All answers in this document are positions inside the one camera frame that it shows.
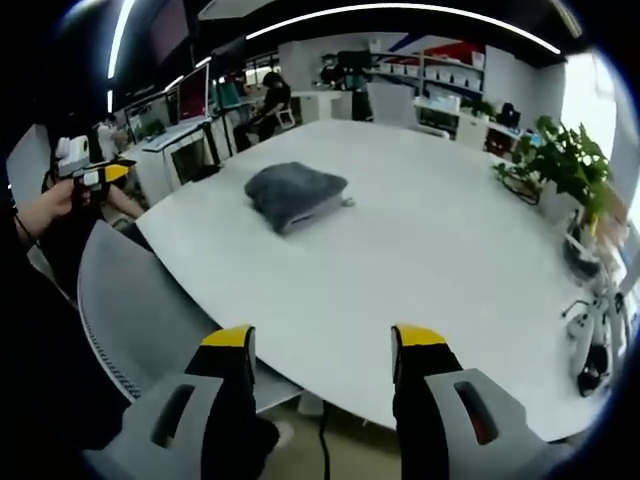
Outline person's left hand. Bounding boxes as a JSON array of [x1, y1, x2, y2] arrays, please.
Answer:
[[18, 180, 94, 237]]

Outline storage shelf with white boxes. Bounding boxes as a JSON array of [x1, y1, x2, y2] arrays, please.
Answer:
[[368, 42, 487, 104]]

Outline grey towel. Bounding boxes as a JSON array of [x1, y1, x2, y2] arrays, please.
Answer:
[[243, 161, 358, 236]]

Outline grey chair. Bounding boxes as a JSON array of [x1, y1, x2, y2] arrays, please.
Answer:
[[76, 219, 304, 417]]

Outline white side desk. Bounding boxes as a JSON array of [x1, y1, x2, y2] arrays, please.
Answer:
[[132, 119, 224, 205]]

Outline green potted plant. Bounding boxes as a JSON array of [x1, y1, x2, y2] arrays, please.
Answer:
[[493, 115, 615, 222]]

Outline curved ceiling light strip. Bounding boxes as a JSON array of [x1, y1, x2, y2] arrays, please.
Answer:
[[244, 1, 562, 55]]

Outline black cable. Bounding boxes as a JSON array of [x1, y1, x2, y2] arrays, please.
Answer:
[[317, 398, 335, 480]]

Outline red screen monitor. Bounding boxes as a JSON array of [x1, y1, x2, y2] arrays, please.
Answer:
[[176, 63, 212, 124]]

